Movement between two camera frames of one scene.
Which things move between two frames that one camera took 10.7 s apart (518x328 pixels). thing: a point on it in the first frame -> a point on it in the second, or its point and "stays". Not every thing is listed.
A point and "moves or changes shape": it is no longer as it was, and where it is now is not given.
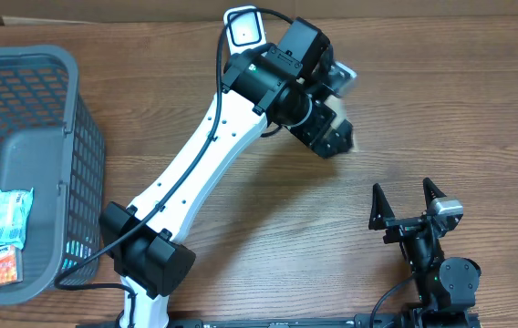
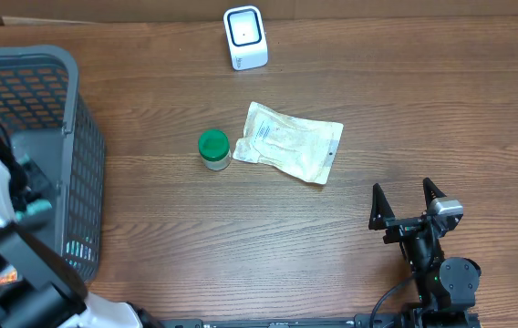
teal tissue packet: x=6 y=216 moves or changes shape
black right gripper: x=382 y=217 stays
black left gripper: x=327 y=137 -> x=34 y=180
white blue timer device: x=244 y=28 stays
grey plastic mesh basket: x=29 y=127 stays
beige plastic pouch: x=338 y=106 -> x=305 y=148
